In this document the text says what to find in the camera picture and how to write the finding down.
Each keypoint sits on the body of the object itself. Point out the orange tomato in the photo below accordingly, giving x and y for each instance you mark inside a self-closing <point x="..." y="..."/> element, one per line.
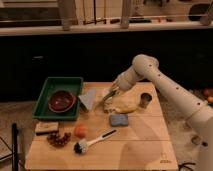
<point x="80" y="131"/>

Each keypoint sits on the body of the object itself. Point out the yellow banana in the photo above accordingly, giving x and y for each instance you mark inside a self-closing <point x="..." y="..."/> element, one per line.
<point x="124" y="108"/>

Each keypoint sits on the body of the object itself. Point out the small metal cup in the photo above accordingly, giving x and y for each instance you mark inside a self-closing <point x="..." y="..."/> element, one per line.
<point x="145" y="99"/>

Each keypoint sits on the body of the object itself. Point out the brown wooden bowl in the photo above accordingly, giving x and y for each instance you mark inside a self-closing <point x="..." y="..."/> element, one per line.
<point x="61" y="101"/>

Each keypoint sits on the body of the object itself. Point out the black chair frame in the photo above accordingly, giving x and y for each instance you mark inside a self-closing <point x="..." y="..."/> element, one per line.
<point x="13" y="148"/>

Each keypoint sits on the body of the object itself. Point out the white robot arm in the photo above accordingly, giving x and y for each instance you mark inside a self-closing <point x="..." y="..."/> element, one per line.
<point x="198" y="114"/>

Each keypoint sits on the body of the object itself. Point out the white dish brush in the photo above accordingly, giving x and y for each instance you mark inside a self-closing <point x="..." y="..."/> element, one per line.
<point x="82" y="146"/>

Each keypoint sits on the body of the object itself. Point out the small wooden block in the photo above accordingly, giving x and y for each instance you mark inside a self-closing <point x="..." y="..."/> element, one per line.
<point x="46" y="127"/>

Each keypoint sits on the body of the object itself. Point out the green plastic tray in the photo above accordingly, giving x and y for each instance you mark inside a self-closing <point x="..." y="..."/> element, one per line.
<point x="52" y="84"/>

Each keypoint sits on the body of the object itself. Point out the dark red grape bunch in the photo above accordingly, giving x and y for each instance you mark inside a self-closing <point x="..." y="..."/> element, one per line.
<point x="56" y="140"/>

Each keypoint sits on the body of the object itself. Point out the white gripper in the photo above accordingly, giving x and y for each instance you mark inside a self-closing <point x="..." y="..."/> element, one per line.
<point x="113" y="90"/>

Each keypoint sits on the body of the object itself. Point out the grey folded cloth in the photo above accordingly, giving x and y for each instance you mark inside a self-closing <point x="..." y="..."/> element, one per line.
<point x="87" y="99"/>

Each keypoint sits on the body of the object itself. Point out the blue sponge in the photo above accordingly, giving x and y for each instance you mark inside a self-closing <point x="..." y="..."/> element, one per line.
<point x="116" y="120"/>

